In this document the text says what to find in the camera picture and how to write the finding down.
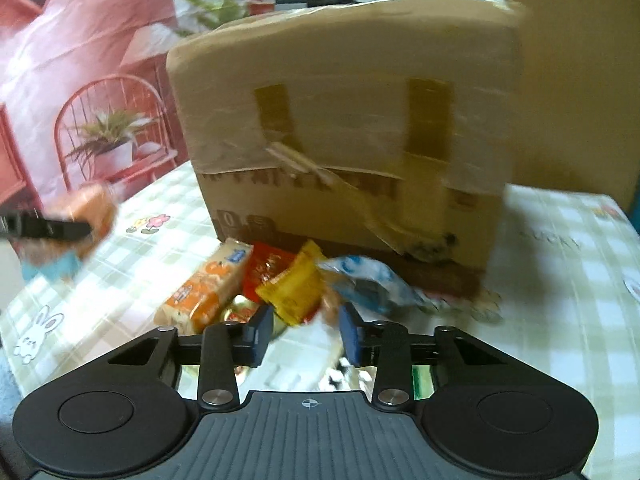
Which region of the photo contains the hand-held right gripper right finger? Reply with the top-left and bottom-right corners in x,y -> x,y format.
340,302 -> 516,407

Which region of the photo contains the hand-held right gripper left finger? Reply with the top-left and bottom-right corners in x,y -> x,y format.
107,305 -> 275,409

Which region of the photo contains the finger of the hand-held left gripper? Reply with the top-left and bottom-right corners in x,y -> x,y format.
0,211 -> 93,241

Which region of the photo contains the gold round candy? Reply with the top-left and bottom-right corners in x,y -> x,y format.
220,294 -> 261,326

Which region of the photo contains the orange and blue snack packet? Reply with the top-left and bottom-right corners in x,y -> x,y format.
20,182 -> 118,281

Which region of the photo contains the yellow snack packet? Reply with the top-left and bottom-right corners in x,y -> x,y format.
255,240 -> 323,328

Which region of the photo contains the blue and white snack packet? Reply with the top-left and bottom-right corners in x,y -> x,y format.
317,255 -> 436,317

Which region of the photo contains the red snack packet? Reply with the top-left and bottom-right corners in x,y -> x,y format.
241,242 -> 297,306

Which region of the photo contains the orange cracker packet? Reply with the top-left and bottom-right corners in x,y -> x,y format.
154,239 -> 253,333

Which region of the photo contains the taped cardboard box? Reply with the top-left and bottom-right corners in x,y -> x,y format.
166,0 -> 526,301

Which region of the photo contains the silver snack wrapper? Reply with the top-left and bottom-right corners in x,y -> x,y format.
320,355 -> 378,392

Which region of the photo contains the green snack packet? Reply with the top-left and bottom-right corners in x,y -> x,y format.
412,365 -> 434,401

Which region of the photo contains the wooden board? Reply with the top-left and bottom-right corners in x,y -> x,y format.
500,0 -> 640,216

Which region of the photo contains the printed red wall cloth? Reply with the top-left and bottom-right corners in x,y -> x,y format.
0,0 -> 276,221

